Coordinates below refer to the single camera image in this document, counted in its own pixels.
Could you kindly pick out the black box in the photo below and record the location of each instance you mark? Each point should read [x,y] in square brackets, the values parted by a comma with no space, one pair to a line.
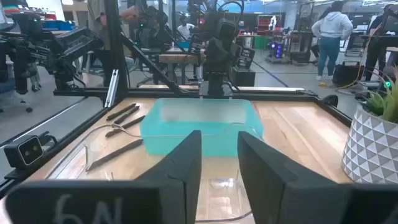
[242,76]

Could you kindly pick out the small black table camera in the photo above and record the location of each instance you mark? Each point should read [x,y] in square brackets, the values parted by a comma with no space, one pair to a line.
[25,152]

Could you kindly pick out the clear plastic container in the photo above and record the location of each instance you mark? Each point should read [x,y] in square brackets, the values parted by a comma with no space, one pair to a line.
[220,199]

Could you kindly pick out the green bin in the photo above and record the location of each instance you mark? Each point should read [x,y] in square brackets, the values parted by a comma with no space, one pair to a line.
[259,42]

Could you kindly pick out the black frame clamp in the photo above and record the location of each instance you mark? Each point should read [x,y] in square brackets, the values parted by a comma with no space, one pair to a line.
[330,100]

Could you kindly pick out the person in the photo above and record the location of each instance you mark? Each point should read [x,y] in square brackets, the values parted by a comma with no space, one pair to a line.
[185,29]
[377,49]
[94,15]
[331,28]

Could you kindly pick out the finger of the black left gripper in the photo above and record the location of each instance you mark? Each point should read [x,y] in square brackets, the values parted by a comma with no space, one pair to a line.
[231,59]
[213,59]

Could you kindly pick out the black pen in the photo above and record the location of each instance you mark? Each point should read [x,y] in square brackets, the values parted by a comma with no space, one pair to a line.
[127,114]
[125,126]
[121,112]
[115,154]

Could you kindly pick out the succulent in patterned white pot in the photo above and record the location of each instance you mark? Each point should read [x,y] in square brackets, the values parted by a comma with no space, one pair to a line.
[370,149]

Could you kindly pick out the black aluminium table frame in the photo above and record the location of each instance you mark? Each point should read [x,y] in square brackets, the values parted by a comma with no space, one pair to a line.
[93,92]

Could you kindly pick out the computer tower with purple lights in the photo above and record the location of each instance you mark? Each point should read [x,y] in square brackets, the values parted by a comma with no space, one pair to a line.
[276,49]

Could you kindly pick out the wooden background table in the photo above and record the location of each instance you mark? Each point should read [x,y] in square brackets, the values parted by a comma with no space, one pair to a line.
[180,58]

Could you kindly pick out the red storage shelf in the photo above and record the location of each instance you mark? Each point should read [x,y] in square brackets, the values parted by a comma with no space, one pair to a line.
[264,25]

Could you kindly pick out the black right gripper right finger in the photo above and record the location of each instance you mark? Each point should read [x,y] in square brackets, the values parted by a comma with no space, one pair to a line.
[280,193]

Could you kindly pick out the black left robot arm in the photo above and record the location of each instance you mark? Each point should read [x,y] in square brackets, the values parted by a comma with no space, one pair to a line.
[216,84]

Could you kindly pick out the silver metal bracket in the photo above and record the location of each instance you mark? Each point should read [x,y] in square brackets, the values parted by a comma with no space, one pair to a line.
[112,88]

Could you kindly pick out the black background robot arm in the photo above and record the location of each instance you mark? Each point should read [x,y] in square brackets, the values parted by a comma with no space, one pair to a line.
[71,43]

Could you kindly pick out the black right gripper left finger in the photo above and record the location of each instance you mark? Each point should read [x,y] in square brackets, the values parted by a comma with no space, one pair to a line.
[161,199]

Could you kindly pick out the blue storage bins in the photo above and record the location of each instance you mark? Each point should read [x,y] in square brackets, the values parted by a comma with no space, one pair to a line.
[57,25]

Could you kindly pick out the teal plastic tray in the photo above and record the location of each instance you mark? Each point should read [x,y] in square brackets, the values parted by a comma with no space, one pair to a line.
[202,124]

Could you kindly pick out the black equipment case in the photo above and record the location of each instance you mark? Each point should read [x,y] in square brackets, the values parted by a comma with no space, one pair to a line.
[346,73]

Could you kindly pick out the office chair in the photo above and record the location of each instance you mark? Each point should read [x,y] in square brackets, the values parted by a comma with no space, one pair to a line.
[9,90]

